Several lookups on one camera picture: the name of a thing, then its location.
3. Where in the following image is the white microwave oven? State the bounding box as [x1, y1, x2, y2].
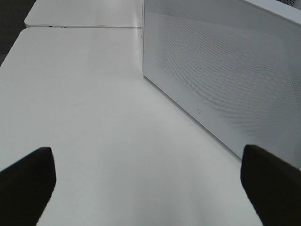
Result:
[142, 0, 301, 170]

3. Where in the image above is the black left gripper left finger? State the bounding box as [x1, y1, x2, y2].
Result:
[0, 147, 56, 226]

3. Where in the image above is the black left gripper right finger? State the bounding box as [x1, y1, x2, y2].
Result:
[240, 145, 301, 226]

